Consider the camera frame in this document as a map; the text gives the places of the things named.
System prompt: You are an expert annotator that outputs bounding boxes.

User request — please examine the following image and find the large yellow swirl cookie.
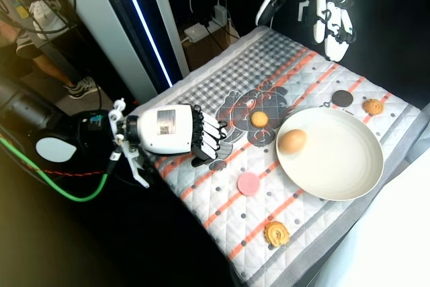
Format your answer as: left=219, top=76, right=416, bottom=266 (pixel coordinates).
left=263, top=221, right=291, bottom=247

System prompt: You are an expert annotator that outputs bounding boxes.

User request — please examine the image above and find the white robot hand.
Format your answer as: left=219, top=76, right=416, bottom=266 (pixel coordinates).
left=255, top=0, right=356, bottom=63
left=136, top=104, right=229, bottom=167

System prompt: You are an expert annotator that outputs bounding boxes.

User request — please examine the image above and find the white charger adapter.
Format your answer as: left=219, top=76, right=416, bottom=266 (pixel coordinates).
left=213, top=0, right=230, bottom=23

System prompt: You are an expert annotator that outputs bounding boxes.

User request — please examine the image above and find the person's leg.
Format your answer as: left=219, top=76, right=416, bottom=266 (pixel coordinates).
left=15, top=31, right=80, bottom=91

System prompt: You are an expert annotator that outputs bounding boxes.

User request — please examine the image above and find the green cable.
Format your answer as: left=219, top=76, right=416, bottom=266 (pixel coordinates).
left=0, top=135, right=109, bottom=204

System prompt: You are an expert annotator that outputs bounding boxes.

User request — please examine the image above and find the grey table cloth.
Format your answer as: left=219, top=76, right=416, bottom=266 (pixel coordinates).
left=231, top=101, right=430, bottom=287

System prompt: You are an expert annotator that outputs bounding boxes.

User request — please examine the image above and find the grey pillar with blue light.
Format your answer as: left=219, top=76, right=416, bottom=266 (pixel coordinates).
left=45, top=0, right=191, bottom=101

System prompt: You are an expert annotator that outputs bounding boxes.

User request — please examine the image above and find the red black twisted cable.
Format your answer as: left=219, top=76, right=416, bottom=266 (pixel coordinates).
left=42, top=168, right=105, bottom=177

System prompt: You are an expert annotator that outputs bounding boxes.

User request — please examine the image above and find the round black biscuit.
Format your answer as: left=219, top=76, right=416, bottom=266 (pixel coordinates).
left=331, top=89, right=354, bottom=107

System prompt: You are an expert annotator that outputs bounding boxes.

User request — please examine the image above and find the small brown swirl cookie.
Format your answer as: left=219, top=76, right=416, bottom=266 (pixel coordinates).
left=361, top=98, right=384, bottom=116

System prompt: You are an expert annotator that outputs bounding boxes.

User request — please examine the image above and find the brown egg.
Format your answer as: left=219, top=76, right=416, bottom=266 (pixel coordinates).
left=277, top=128, right=308, bottom=154

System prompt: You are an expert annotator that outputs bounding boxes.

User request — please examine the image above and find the round tan biscuit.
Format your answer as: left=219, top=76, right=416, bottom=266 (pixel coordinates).
left=251, top=110, right=269, bottom=129

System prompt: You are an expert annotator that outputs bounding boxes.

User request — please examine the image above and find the round pink biscuit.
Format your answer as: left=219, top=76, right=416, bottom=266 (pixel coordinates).
left=236, top=171, right=261, bottom=196

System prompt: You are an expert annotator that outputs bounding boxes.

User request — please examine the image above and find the person's shoe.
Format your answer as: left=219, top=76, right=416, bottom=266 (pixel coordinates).
left=63, top=76, right=100, bottom=99

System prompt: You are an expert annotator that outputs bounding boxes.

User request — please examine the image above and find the cream round plate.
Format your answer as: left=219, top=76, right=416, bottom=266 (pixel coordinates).
left=275, top=107, right=384, bottom=202

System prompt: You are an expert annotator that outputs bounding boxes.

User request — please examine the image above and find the white sneaker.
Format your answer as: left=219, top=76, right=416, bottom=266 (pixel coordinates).
left=28, top=0, right=70, bottom=41

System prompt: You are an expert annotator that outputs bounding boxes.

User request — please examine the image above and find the grey quilt with printed bear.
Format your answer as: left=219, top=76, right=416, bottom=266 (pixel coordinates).
left=129, top=24, right=423, bottom=283

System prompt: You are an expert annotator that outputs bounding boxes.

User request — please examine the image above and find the brown cardboard box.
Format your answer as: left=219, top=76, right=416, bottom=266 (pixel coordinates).
left=181, top=26, right=242, bottom=73

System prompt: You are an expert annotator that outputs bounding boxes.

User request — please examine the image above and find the white power strip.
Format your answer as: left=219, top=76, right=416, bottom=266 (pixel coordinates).
left=183, top=21, right=223, bottom=44

